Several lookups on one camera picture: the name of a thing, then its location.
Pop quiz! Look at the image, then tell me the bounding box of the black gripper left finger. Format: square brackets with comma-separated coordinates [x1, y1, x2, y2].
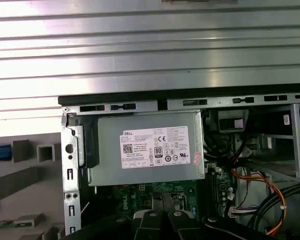
[64, 193, 169, 240]

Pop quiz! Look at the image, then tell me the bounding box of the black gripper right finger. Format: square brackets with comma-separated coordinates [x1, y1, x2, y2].
[164, 194, 268, 240]

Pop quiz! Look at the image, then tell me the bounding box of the hard disk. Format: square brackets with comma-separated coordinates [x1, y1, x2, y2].
[0, 144, 13, 161]

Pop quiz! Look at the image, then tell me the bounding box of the CPU socket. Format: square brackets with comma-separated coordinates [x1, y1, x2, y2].
[151, 191, 190, 213]

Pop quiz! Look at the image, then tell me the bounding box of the green motherboard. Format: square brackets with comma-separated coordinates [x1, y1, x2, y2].
[94, 167, 238, 226]

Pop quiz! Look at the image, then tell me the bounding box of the grey power supply unit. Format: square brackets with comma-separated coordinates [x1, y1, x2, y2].
[88, 111, 206, 187]

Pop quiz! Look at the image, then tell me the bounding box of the black PC case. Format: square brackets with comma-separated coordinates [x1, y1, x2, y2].
[57, 88, 300, 240]

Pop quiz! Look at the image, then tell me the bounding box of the grey parts rack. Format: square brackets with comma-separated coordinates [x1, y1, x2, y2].
[0, 132, 66, 240]

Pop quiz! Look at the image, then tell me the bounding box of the silver drive cage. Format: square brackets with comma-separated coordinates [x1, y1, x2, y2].
[247, 103, 300, 180]

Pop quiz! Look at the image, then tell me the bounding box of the green RAM stick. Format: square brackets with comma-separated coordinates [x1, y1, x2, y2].
[0, 219, 25, 230]

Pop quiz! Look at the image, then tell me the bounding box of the orange yellow wire bundle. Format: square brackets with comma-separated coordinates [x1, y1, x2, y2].
[229, 147, 290, 237]

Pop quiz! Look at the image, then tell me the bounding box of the thick black cable bundle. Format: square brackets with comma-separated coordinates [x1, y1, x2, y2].
[247, 181, 300, 240]

